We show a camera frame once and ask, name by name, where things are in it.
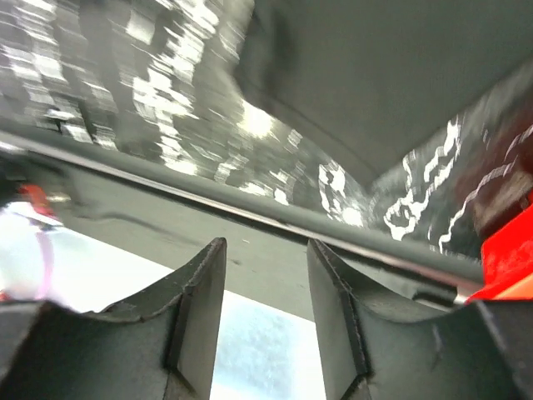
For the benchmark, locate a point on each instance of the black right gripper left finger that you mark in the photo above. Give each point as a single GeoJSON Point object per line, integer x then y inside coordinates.
{"type": "Point", "coordinates": [159, 343]}

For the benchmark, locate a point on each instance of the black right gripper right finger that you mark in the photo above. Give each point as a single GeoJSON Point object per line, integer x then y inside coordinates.
{"type": "Point", "coordinates": [376, 344]}

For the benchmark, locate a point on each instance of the black t shirt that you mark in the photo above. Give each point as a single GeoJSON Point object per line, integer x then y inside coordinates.
{"type": "Point", "coordinates": [368, 81]}

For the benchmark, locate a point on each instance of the red plastic bin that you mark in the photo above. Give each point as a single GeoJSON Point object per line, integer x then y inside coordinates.
{"type": "Point", "coordinates": [507, 262]}

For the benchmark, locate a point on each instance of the black aluminium table edge rail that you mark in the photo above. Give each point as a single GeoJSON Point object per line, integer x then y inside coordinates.
{"type": "Point", "coordinates": [165, 216]}

